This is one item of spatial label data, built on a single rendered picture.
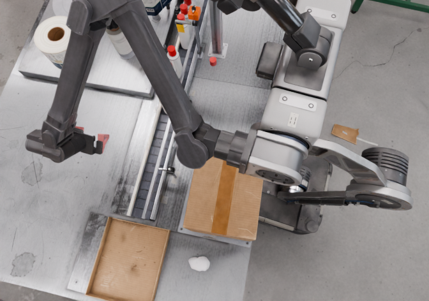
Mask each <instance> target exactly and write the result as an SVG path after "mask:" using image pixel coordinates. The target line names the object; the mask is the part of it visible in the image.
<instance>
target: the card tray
mask: <svg viewBox="0 0 429 301"><path fill-rule="evenodd" d="M170 232H171V230H166V229H163V228H157V227H154V226H148V225H145V224H140V223H134V222H131V221H125V220H122V219H116V218H113V217H108V219H107V224H106V226H105V230H104V232H103V237H102V240H101V242H100V246H99V249H98V253H97V255H96V259H95V262H94V265H93V269H92V272H91V276H90V278H89V282H88V285H87V288H86V292H85V296H88V297H93V298H97V299H100V300H105V301H154V298H155V295H156V290H157V287H158V281H159V278H160V274H161V271H162V266H163V261H164V257H165V253H166V250H167V245H168V242H169V237H170Z"/></svg>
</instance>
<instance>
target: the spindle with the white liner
mask: <svg viewBox="0 0 429 301"><path fill-rule="evenodd" d="M106 33H107V34H108V36H109V38H110V40H111V42H112V43H113V45H114V47H115V49H116V51H117V53H118V55H119V57H120V58H122V59H130V58H132V57H133V56H134V55H135V54H134V52H133V50H132V48H131V46H130V44H129V43H128V41H127V39H126V37H125V36H124V34H123V32H122V31H121V29H120V28H119V26H118V25H117V24H116V23H115V22H114V20H113V19H112V21H111V23H110V25H109V26H107V28H106Z"/></svg>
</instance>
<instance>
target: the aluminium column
mask: <svg viewBox="0 0 429 301"><path fill-rule="evenodd" d="M217 3H218V1H217V2H215V3H214V2H212V1H211V0H209V14H210V23H211V39H212V48H213V53H216V54H222V50H223V20H222V11H221V10H220V9H219V8H218V7H217Z"/></svg>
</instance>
